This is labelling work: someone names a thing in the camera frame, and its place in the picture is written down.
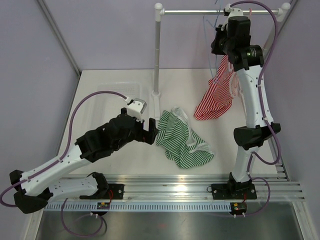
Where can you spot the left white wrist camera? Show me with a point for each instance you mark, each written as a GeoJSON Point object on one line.
{"type": "Point", "coordinates": [135, 108]}

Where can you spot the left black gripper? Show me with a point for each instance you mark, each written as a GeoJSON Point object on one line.
{"type": "Point", "coordinates": [147, 136]}

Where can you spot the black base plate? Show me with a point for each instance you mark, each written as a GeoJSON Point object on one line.
{"type": "Point", "coordinates": [221, 191]}
{"type": "Point", "coordinates": [115, 191]}

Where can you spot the red striped tank top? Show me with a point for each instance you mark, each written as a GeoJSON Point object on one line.
{"type": "Point", "coordinates": [222, 89]}

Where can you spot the green striped tank top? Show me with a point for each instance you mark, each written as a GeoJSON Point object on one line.
{"type": "Point", "coordinates": [181, 143]}

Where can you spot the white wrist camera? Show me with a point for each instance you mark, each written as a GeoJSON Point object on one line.
{"type": "Point", "coordinates": [230, 12]}
{"type": "Point", "coordinates": [135, 108]}

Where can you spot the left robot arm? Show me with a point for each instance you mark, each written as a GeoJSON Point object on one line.
{"type": "Point", "coordinates": [36, 188]}

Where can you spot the clear plastic basket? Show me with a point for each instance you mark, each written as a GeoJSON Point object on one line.
{"type": "Point", "coordinates": [104, 107]}

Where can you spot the aluminium mounting rail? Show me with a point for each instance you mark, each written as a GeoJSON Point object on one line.
{"type": "Point", "coordinates": [160, 179]}

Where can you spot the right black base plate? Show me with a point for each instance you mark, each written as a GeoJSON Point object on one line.
{"type": "Point", "coordinates": [221, 191]}

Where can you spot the white slotted cable duct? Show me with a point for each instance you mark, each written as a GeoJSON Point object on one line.
{"type": "Point", "coordinates": [140, 207]}

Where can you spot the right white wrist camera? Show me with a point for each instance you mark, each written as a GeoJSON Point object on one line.
{"type": "Point", "coordinates": [230, 12]}

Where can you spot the silver clothes rack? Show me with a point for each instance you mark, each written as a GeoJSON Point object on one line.
{"type": "Point", "coordinates": [280, 16]}

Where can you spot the pink wire hanger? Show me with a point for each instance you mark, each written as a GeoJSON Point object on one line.
{"type": "Point", "coordinates": [250, 13]}

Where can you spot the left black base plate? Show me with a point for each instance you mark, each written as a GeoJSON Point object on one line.
{"type": "Point", "coordinates": [115, 191]}

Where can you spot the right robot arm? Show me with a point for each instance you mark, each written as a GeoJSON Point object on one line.
{"type": "Point", "coordinates": [234, 41]}

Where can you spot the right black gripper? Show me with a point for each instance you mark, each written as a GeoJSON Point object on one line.
{"type": "Point", "coordinates": [215, 49]}

